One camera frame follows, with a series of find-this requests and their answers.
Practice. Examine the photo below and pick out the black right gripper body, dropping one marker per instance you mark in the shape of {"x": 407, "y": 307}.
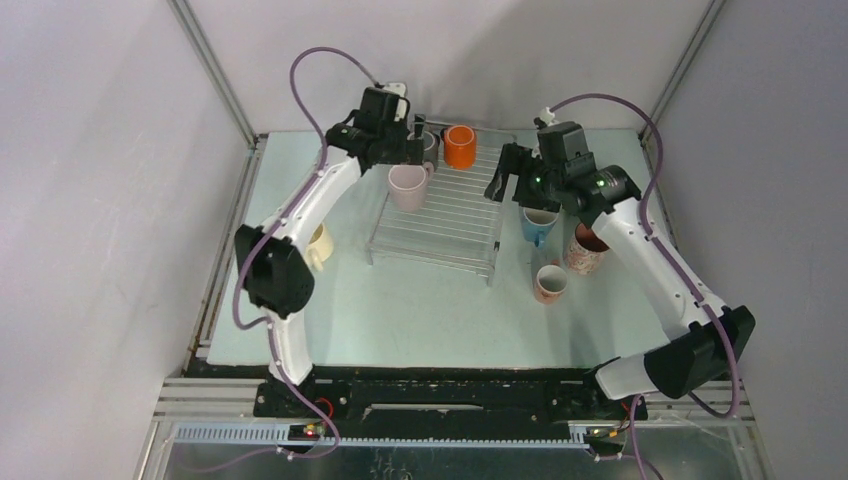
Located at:
{"x": 536, "y": 186}

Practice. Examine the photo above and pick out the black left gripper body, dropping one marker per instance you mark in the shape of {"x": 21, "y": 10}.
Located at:
{"x": 398, "y": 150}

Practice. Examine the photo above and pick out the light blue dotted mug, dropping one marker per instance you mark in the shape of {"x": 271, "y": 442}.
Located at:
{"x": 536, "y": 225}

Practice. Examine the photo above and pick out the lilac mug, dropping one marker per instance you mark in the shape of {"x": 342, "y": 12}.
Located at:
{"x": 408, "y": 186}

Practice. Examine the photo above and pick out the pink ghost pattern mug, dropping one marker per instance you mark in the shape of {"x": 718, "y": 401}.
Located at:
{"x": 585, "y": 251}

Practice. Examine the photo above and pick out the small terracotta cup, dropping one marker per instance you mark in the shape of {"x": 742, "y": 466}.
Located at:
{"x": 549, "y": 283}

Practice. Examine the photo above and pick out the cream mug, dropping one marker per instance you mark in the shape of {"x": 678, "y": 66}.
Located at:
{"x": 320, "y": 248}

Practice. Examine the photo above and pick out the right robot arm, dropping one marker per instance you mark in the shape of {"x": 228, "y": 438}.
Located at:
{"x": 705, "y": 336}

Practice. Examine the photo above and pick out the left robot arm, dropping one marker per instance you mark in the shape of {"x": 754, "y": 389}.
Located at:
{"x": 272, "y": 257}

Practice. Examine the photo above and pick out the grey mug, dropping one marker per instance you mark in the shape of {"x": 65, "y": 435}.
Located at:
{"x": 430, "y": 146}

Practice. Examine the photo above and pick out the orange mug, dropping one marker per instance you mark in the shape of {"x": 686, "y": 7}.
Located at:
{"x": 460, "y": 142}

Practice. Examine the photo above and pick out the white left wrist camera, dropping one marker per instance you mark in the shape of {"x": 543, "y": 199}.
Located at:
{"x": 398, "y": 88}

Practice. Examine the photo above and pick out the white wire dish rack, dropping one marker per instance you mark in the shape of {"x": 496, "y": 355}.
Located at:
{"x": 457, "y": 227}

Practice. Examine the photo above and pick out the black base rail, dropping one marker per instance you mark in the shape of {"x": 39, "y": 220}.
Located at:
{"x": 463, "y": 402}

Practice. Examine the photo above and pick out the grey cable duct strip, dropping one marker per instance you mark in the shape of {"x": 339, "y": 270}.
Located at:
{"x": 274, "y": 434}

